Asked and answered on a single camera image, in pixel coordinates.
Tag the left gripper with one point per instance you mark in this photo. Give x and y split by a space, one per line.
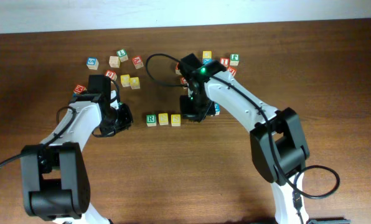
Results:
127 119

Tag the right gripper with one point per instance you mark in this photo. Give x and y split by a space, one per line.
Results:
187 111

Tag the yellow S block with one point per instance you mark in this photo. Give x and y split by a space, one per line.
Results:
175 120
163 119

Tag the green R block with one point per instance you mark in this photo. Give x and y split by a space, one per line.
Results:
151 120

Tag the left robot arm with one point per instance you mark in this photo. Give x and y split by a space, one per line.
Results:
55 184

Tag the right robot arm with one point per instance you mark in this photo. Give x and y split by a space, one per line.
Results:
278 145

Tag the blue L block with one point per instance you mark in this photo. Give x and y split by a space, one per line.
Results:
217 109

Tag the red C block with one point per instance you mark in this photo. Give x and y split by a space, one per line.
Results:
184 82

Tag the red Y block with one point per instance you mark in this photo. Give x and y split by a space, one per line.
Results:
177 70

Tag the yellow block left of pair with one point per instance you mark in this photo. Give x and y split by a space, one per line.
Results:
125 80

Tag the yellow block of pair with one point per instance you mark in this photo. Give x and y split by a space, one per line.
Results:
134 83
125 80

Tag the yellow block right of pair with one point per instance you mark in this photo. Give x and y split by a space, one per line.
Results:
134 83

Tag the red 6 block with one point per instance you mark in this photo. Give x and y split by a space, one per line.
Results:
111 74

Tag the red M block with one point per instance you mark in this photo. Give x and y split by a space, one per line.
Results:
79 89

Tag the blue X block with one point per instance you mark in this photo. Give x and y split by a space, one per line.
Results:
206 60

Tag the red E block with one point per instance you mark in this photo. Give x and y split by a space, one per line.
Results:
232 71

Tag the yellow top block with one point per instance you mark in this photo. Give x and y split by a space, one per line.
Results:
206 54

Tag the red I block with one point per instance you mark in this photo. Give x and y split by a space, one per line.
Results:
225 61

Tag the plain wooden block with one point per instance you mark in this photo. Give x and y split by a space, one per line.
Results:
114 62

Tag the blue number 5 block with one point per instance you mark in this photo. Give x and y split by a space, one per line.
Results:
92 63

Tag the green J block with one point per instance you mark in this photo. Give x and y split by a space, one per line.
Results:
234 59

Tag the red A block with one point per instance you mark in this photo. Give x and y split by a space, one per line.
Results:
137 62

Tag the green L block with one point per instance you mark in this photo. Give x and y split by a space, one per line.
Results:
122 54

